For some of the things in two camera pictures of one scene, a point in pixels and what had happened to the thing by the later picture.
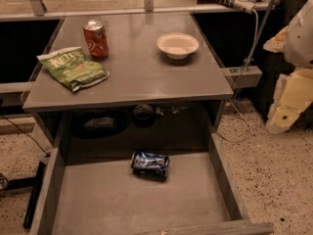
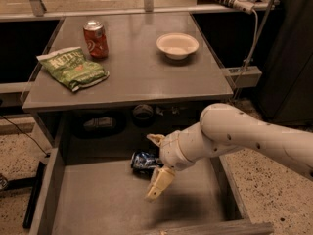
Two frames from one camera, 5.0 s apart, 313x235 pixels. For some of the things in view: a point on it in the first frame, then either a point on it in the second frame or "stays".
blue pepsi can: x=150 y=165 stays
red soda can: x=96 y=37 stays
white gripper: x=300 y=38 to x=171 y=151
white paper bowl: x=177 y=45 stays
